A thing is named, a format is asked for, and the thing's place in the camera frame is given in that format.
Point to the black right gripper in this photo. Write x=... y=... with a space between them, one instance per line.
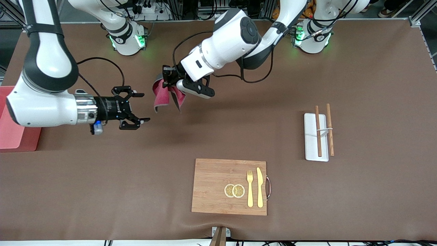
x=108 y=108

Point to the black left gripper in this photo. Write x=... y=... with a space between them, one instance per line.
x=173 y=78

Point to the red and grey cloth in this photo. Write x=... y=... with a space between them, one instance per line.
x=162 y=97

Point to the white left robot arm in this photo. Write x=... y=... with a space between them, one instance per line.
x=232 y=41

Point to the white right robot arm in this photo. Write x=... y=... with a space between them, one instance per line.
x=44 y=61

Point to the white power strip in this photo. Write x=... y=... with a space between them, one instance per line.
x=150 y=13

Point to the white terminal box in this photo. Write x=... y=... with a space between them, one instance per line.
x=208 y=16

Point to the wooden cutting board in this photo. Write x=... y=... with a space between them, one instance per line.
x=215 y=188

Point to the pink plastic bin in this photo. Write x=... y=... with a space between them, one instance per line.
x=13 y=140

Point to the lemon slice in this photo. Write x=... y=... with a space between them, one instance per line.
x=228 y=190
x=239 y=191

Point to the yellow plastic fork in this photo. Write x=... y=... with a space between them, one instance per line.
x=250 y=191

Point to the yellow plastic knife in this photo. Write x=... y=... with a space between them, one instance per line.
x=260 y=188

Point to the pile of orange items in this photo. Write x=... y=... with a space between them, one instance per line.
x=309 y=10

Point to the white rectangular tray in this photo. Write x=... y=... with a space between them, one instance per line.
x=310 y=143

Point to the brown wooden chopstick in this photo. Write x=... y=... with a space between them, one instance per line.
x=318 y=143
x=330 y=143

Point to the thin white band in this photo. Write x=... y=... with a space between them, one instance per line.
x=324 y=129

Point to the aluminium frame rail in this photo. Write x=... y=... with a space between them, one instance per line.
x=10 y=13
x=421 y=17

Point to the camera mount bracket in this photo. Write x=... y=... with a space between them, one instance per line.
x=220 y=235

